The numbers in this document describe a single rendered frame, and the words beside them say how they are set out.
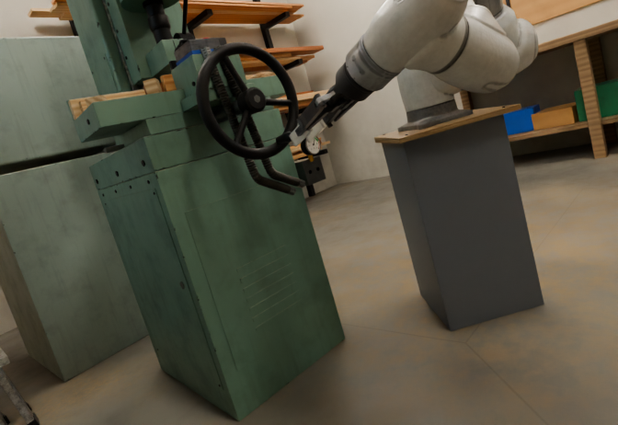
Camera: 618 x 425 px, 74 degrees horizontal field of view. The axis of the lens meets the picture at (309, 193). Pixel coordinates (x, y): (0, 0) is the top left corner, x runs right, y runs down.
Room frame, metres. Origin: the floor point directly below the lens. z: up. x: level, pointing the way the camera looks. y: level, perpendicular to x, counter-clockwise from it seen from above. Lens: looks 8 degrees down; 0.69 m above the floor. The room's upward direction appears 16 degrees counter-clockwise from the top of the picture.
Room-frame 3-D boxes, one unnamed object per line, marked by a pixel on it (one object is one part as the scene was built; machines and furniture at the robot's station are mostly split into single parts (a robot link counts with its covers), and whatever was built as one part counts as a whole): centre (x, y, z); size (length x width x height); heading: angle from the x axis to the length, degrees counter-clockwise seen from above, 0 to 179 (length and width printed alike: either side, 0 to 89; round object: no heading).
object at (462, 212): (1.33, -0.45, 0.30); 0.30 x 0.30 x 0.60; 0
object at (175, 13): (1.57, 0.31, 1.22); 0.09 x 0.08 x 0.15; 40
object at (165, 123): (1.26, 0.25, 0.82); 0.40 x 0.21 x 0.04; 130
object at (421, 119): (1.35, -0.45, 0.65); 0.22 x 0.18 x 0.06; 9
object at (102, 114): (1.22, 0.23, 0.87); 0.61 x 0.30 x 0.06; 130
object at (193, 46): (1.15, 0.17, 0.99); 0.13 x 0.11 x 0.06; 130
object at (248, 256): (1.39, 0.37, 0.35); 0.58 x 0.45 x 0.71; 40
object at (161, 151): (1.40, 0.37, 0.76); 0.57 x 0.45 x 0.09; 40
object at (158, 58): (1.32, 0.30, 1.03); 0.14 x 0.07 x 0.09; 40
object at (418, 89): (1.32, -0.46, 0.78); 0.18 x 0.16 x 0.22; 68
